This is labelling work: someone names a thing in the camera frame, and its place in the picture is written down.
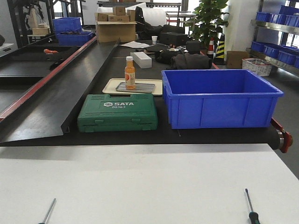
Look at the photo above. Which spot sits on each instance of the striped traffic cone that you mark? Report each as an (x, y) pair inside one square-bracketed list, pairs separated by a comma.
[(220, 51)]

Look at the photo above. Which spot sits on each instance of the beige plastic tray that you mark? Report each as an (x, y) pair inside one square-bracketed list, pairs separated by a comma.
[(113, 83)]

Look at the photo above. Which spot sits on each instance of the red conveyor roller end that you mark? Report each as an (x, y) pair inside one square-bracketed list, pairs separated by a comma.
[(285, 138)]

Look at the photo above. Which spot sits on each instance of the white paper cup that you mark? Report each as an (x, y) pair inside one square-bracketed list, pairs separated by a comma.
[(154, 39)]

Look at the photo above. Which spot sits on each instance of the white rectangular box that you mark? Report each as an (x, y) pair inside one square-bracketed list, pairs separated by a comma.
[(142, 60)]

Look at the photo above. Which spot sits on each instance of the black bag on conveyor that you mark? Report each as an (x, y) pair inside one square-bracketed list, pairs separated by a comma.
[(189, 61)]

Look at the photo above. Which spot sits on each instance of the blue crate far left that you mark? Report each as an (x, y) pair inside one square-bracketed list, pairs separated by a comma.
[(68, 31)]

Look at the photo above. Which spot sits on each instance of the metal shelf with blue bins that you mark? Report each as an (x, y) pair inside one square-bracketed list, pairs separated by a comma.
[(276, 27)]

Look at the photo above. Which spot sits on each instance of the green SATA tool case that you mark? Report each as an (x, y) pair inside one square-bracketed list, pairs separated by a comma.
[(104, 113)]

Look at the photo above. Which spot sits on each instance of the large cardboard box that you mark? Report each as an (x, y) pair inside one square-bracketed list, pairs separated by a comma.
[(109, 31)]

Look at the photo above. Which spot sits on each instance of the orange juice bottle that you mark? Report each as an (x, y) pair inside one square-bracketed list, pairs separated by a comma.
[(129, 73)]

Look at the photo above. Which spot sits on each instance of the small grey metal tray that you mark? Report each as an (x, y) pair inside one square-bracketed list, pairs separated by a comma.
[(139, 88)]

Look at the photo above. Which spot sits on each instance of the potted green plant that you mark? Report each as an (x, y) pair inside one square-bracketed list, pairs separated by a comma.
[(208, 21)]

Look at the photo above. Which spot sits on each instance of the green black screwdriver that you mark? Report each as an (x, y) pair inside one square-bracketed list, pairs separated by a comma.
[(48, 213), (253, 216)]

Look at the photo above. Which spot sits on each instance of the brown cardboard box on floor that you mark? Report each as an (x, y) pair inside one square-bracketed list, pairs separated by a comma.
[(234, 59)]

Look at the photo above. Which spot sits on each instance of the large blue plastic bin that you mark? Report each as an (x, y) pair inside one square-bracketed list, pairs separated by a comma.
[(218, 98)]

